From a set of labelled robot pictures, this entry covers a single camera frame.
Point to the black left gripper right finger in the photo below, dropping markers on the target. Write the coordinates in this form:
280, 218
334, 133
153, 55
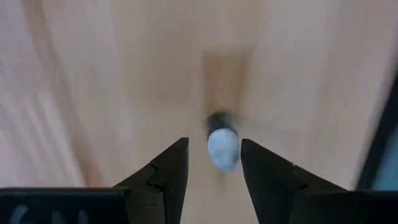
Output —
267, 186

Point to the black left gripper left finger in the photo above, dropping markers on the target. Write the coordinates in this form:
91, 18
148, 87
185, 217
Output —
171, 174

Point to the small white ball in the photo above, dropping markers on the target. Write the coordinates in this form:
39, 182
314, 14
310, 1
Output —
223, 149

